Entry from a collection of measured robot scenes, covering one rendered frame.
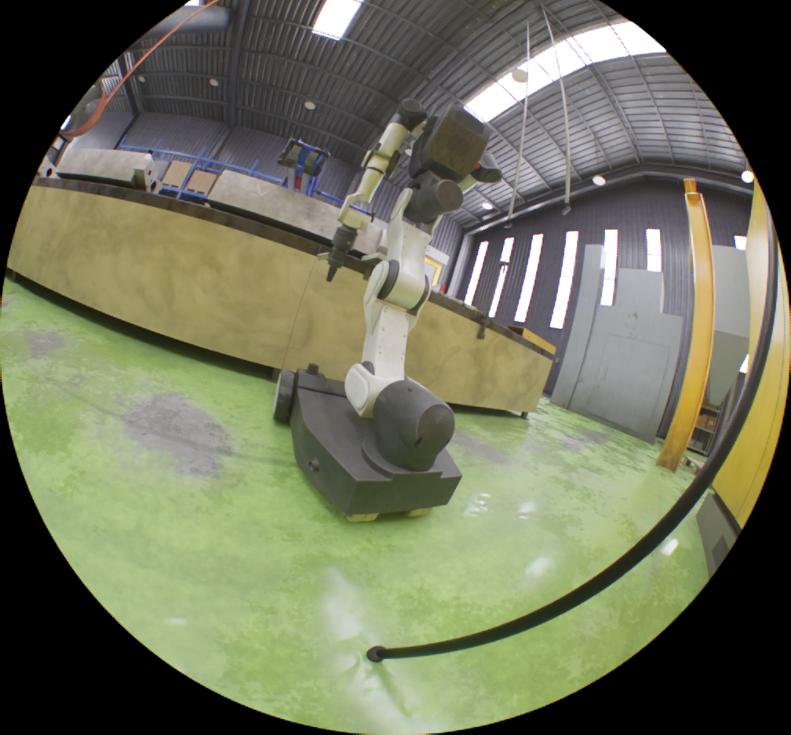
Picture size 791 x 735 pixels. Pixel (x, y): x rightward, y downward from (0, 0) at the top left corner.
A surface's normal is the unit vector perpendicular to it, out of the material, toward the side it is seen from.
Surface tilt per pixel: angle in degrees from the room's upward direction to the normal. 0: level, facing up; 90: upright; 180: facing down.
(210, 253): 90
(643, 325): 90
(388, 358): 66
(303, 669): 0
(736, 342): 112
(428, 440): 81
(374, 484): 90
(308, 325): 90
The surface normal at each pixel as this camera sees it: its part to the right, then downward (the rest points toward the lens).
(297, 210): 0.48, 0.02
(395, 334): 0.51, -0.22
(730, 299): -0.84, -0.26
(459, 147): 0.18, 0.46
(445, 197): 0.39, 0.26
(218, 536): 0.32, -0.95
